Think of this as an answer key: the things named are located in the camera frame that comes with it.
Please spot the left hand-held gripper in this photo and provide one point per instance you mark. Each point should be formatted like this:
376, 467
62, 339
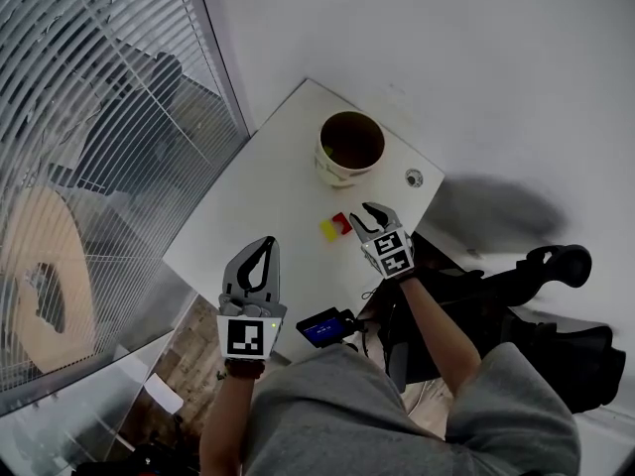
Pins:
245, 337

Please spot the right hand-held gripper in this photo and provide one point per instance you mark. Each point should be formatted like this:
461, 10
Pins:
389, 256

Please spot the red block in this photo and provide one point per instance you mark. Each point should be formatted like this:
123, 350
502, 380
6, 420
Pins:
341, 218

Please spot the yellow block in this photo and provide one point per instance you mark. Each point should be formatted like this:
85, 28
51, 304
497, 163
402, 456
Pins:
330, 231

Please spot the person's right forearm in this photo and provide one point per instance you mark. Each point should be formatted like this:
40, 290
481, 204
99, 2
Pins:
441, 340

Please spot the person's left forearm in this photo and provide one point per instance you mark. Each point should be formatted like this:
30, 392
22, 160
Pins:
225, 424

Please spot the cream patterned paper bucket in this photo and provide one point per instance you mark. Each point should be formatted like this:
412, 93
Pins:
332, 174

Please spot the black small screen device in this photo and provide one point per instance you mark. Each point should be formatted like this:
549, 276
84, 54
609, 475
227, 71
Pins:
322, 329

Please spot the white paper sheet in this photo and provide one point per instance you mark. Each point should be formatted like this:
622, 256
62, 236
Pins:
164, 393

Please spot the person's grey shirt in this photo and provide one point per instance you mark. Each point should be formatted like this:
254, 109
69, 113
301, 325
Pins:
357, 424

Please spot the black office chair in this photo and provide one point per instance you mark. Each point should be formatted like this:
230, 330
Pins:
546, 345

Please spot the white window blinds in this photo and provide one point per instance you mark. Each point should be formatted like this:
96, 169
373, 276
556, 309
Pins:
74, 117

